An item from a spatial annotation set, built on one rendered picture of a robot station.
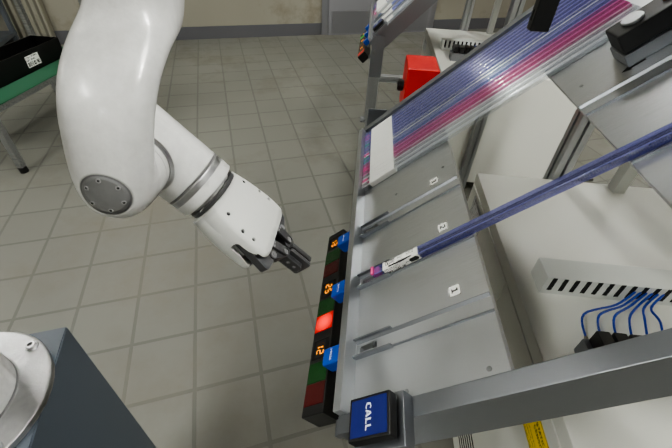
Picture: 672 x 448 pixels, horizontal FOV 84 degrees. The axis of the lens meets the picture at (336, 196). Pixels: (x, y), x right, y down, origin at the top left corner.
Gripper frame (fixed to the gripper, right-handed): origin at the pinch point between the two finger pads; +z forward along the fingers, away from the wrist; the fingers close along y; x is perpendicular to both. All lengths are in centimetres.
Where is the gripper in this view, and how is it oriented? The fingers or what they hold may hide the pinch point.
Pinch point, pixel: (294, 258)
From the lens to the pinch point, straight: 55.9
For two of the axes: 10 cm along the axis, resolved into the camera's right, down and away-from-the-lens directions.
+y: -0.9, 6.2, -7.8
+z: 6.6, 6.3, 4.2
